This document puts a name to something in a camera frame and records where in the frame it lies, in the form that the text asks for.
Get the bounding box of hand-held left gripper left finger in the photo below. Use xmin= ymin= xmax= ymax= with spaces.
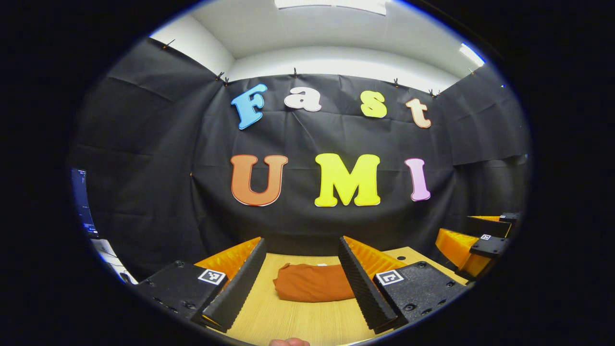
xmin=131 ymin=236 xmax=268 ymax=333

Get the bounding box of orange button-up shirt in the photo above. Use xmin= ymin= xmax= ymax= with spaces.
xmin=273 ymin=262 xmax=356 ymax=303

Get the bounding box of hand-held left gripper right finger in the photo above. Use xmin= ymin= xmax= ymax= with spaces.
xmin=338 ymin=235 xmax=469 ymax=334

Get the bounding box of ceiling light panel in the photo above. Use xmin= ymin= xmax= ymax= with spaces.
xmin=459 ymin=42 xmax=487 ymax=68
xmin=274 ymin=0 xmax=388 ymax=16

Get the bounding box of white desk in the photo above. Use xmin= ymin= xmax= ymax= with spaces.
xmin=90 ymin=238 xmax=139 ymax=285

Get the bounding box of black backdrop cloth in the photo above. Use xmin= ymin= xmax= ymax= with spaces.
xmin=67 ymin=38 xmax=531 ymax=284

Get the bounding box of computer monitor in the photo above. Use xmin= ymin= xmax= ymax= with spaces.
xmin=71 ymin=167 xmax=100 ymax=239

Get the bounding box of row of black cloth clips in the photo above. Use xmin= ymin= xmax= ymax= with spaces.
xmin=162 ymin=38 xmax=440 ymax=98

